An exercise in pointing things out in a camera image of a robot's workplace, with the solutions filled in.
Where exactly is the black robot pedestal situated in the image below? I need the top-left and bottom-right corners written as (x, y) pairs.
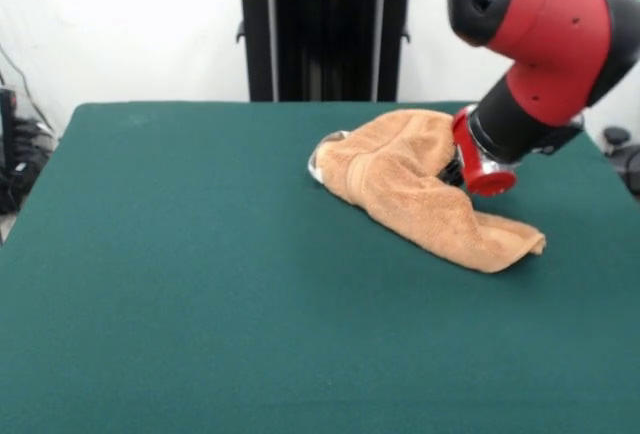
top-left (219, 0), bottom-right (431, 103)

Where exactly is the black equipment pile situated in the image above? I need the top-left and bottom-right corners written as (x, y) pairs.
top-left (0, 86), bottom-right (56, 215)

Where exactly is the dark green table cloth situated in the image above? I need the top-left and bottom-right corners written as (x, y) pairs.
top-left (0, 99), bottom-right (640, 434)

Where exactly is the grey caster leg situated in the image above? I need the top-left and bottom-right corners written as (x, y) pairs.
top-left (602, 126), bottom-right (640, 175)

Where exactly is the tan terry towel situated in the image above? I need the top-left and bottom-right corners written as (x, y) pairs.
top-left (305, 108), bottom-right (547, 275)

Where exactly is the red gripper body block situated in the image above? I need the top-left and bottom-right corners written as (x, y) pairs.
top-left (452, 108), bottom-right (516, 199)

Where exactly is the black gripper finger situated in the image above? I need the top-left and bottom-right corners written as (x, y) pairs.
top-left (435, 166), bottom-right (469, 189)
top-left (439, 141), bottom-right (462, 173)

